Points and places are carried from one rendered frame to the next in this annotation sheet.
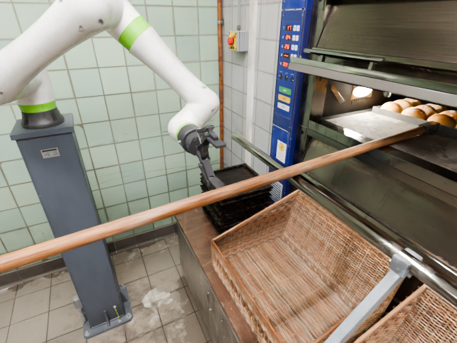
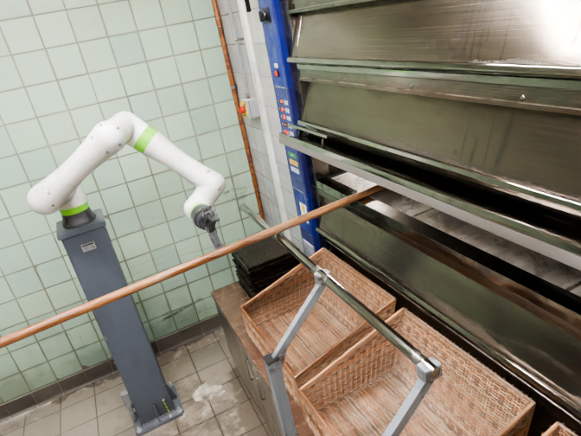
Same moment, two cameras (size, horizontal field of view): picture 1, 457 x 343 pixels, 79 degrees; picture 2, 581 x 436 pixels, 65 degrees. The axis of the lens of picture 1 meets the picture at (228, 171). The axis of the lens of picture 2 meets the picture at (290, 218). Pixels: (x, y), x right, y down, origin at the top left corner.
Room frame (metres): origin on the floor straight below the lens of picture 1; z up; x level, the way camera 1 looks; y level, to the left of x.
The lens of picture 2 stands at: (-0.82, -0.39, 1.92)
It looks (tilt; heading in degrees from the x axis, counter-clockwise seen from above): 24 degrees down; 5
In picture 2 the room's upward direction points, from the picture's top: 11 degrees counter-clockwise
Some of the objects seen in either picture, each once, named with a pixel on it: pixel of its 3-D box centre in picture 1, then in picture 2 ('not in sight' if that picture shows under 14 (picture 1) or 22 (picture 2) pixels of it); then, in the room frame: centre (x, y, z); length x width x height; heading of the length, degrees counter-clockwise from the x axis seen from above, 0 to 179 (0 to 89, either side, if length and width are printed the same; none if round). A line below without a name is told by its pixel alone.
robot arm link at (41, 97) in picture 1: (28, 84); (66, 191); (1.05, 0.74, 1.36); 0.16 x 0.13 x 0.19; 178
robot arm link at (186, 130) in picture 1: (193, 139); (204, 216); (0.90, 0.12, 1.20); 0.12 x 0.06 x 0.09; 116
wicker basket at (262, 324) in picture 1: (294, 265); (313, 317); (0.77, -0.26, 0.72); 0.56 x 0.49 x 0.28; 28
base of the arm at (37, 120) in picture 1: (42, 111); (77, 212); (1.11, 0.77, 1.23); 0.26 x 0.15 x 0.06; 27
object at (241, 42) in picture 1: (238, 41); (250, 107); (1.69, -0.05, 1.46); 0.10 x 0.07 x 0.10; 26
